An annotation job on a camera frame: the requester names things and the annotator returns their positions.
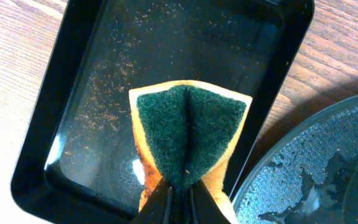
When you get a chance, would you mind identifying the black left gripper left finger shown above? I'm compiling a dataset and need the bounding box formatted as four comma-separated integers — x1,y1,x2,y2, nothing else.
131,180,172,224

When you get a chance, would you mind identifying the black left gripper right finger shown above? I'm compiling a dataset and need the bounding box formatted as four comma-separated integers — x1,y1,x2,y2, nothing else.
188,180,230,224

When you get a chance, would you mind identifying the yellow green scrub sponge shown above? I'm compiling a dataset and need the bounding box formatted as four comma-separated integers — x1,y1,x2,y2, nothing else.
129,80,252,223

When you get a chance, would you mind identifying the rectangular black tray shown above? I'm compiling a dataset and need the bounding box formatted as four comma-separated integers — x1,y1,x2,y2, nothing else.
11,0,314,223

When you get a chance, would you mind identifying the round black tray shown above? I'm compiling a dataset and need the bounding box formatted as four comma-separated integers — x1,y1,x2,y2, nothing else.
234,96,358,223

